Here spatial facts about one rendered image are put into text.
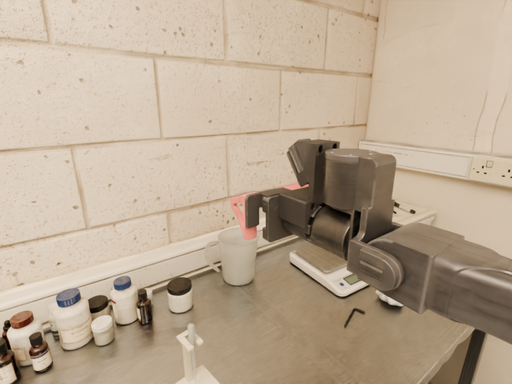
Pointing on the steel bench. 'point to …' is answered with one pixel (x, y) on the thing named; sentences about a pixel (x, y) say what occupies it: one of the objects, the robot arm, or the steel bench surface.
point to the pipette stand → (191, 363)
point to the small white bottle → (52, 319)
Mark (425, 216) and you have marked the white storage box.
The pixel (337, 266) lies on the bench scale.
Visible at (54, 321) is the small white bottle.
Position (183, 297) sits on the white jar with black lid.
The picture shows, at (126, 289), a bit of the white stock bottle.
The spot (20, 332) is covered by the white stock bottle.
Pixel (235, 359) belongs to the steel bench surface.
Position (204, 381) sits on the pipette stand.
